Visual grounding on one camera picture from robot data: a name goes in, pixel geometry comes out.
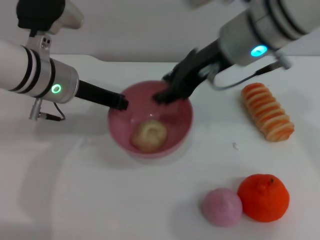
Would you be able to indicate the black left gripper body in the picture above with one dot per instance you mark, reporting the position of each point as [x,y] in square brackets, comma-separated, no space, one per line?
[97,96]

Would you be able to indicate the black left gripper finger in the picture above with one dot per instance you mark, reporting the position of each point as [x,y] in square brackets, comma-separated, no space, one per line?
[122,102]

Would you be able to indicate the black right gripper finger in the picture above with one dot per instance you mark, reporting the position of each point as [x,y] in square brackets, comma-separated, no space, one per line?
[170,96]

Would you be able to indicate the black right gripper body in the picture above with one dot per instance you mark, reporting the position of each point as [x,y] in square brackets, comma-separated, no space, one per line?
[197,67]

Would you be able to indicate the pink plastic bowl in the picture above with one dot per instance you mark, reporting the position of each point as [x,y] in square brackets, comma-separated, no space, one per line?
[177,120]

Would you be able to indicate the beige egg yolk pastry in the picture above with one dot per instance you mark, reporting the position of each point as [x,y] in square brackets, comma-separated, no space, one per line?
[150,136]

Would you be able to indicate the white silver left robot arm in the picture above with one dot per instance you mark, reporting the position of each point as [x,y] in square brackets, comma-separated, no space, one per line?
[37,70]

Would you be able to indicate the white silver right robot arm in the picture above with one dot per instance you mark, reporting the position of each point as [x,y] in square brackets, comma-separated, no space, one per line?
[262,27]

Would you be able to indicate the orange striped bread roll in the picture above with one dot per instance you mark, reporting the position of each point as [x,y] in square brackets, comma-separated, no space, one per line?
[266,112]

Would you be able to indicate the pink round bun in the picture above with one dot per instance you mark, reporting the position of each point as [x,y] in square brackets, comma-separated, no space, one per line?
[222,208]

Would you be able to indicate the orange mandarin fruit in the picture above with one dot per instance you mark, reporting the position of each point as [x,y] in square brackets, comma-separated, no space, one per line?
[262,200]

